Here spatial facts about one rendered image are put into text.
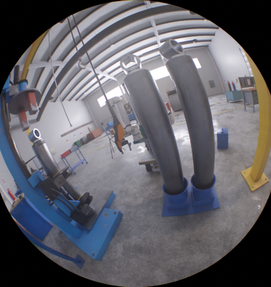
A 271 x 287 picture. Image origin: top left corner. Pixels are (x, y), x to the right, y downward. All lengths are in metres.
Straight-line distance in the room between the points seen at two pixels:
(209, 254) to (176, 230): 0.51
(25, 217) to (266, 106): 3.88
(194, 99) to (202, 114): 0.11
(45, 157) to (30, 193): 0.49
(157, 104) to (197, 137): 0.36
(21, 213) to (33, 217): 0.30
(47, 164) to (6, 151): 0.59
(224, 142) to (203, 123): 1.55
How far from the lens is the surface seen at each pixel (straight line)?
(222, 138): 2.16
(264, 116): 1.33
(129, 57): 0.81
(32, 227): 2.79
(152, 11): 5.95
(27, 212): 2.66
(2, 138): 1.46
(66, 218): 1.56
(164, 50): 0.78
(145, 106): 0.64
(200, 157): 0.82
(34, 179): 1.22
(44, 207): 1.43
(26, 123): 1.72
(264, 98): 1.29
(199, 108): 0.66
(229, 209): 1.41
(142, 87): 0.64
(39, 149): 1.38
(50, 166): 1.37
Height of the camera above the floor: 1.23
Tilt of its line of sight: 18 degrees down
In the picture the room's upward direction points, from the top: 24 degrees counter-clockwise
